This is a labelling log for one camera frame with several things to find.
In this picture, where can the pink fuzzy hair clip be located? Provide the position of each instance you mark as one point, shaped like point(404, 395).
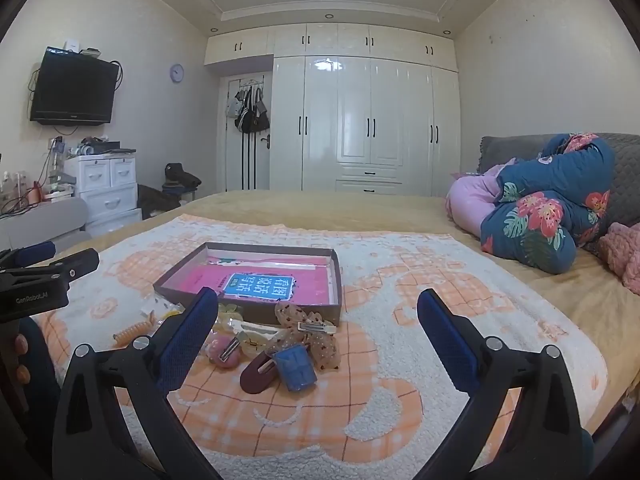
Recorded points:
point(224, 351)

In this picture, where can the black wall television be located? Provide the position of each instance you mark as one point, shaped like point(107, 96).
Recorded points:
point(73, 89)

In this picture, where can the brown cardboard tray box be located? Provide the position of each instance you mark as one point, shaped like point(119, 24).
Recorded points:
point(253, 311)

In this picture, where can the pink knitted blanket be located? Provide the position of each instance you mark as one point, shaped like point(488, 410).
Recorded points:
point(620, 250)

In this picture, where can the purple wall clock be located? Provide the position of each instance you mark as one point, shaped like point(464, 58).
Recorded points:
point(176, 73)

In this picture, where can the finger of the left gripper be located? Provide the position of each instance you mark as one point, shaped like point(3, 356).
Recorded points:
point(27, 256)
point(68, 269)

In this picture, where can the person's left hand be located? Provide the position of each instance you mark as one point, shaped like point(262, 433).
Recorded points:
point(21, 348)

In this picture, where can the tan bed cover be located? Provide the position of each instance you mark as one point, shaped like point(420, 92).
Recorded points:
point(588, 294)

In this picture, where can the sheer dotted bow clip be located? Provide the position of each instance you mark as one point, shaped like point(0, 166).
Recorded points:
point(311, 331)

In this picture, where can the dark bag on floor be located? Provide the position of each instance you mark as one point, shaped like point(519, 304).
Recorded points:
point(151, 201)

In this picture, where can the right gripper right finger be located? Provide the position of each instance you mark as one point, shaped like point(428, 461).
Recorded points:
point(544, 438)

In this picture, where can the maroon oval hair clip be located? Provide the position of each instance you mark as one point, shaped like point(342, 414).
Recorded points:
point(259, 374)

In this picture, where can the clear yellowish flower clip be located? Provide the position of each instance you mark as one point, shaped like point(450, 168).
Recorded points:
point(228, 314)

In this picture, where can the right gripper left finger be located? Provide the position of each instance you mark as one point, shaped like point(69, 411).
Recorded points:
point(91, 438)

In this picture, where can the blue floral quilt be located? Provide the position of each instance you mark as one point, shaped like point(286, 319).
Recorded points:
point(524, 230)

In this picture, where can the white room door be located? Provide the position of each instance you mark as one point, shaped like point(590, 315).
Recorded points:
point(243, 159)

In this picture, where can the blue square hair clip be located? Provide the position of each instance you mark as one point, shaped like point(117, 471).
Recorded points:
point(295, 368)

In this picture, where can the white plastic drawer cabinet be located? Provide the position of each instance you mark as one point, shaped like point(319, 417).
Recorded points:
point(107, 183)

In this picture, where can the white built-in wardrobe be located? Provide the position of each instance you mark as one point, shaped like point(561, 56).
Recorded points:
point(354, 108)

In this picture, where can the dark clothes pile on stool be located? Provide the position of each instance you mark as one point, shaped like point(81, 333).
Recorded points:
point(179, 182)

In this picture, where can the bags hanging on door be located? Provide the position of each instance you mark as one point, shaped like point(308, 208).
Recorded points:
point(248, 111)

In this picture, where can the white claw hair clip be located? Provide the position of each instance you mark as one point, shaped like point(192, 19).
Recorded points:
point(254, 338)

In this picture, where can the orange white patterned blanket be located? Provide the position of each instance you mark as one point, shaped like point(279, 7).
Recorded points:
point(384, 412)

